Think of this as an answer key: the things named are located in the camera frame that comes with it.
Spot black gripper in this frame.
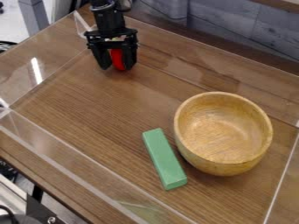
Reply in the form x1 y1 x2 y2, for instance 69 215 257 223
83 28 137 70

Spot red plush strawberry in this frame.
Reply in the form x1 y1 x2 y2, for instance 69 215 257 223
109 49 126 71

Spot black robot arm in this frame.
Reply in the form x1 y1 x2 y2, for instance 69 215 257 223
83 0 137 71

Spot grey table leg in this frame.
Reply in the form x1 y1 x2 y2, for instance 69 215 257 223
17 0 49 36

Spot wooden bowl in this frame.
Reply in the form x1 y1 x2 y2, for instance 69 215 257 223
173 92 273 177

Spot green rectangular block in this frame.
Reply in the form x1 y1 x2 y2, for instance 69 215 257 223
142 129 186 191

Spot black clamp device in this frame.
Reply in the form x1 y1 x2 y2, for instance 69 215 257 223
0 204 67 224

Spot clear acrylic enclosure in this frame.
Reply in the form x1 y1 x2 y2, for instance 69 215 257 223
0 9 299 224

